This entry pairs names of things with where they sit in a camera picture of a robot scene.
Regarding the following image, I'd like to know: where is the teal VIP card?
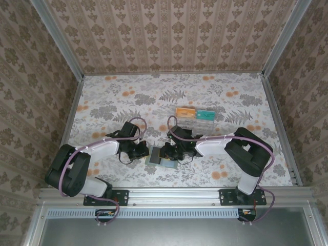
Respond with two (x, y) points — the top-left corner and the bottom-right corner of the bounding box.
(196, 109), (215, 121)

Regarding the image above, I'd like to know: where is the thin black camera cable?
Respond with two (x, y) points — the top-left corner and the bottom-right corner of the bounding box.
(118, 152), (137, 165)
(176, 156), (193, 166)

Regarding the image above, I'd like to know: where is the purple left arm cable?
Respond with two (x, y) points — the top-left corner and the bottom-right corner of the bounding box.
(58, 117), (148, 228)

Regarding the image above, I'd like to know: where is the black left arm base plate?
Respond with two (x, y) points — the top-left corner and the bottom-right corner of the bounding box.
(83, 189), (130, 207)

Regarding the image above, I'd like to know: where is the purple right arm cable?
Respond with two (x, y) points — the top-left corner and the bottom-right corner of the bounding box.
(167, 115), (274, 227)

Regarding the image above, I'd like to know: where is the white slotted cable duct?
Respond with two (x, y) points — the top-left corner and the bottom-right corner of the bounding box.
(47, 208), (257, 219)

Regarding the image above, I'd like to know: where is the orange card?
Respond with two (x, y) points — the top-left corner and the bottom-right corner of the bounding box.
(175, 107), (197, 119)

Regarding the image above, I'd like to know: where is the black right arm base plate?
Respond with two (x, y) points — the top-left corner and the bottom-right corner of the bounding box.
(219, 189), (267, 207)

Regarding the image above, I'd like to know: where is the grey metal panel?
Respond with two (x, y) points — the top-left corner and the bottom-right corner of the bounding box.
(38, 208), (310, 246)

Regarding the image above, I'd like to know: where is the aluminium table end rail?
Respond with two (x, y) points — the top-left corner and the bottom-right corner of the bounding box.
(83, 71), (264, 77)

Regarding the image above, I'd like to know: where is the aluminium frame post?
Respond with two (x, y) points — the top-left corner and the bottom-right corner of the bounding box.
(30, 0), (85, 80)
(262, 0), (310, 77)

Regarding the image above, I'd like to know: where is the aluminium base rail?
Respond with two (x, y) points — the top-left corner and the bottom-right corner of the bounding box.
(38, 186), (316, 206)

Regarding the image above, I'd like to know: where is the black connector box with wires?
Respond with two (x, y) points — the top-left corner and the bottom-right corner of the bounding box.
(237, 208), (257, 222)
(95, 209), (116, 222)

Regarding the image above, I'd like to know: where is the aluminium table side rail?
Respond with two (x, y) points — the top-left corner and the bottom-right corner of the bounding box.
(261, 73), (303, 187)
(48, 76), (85, 188)

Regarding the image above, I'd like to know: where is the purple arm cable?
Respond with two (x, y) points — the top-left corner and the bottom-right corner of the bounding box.
(58, 117), (148, 228)
(167, 115), (274, 227)

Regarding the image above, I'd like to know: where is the green card holder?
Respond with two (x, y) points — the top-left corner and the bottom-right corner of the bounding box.
(145, 145), (179, 170)

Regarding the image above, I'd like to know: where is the clear acrylic card box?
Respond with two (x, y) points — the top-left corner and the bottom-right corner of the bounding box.
(175, 107), (216, 134)

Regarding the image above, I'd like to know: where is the dark grey card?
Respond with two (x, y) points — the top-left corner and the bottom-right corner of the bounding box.
(150, 148), (163, 165)

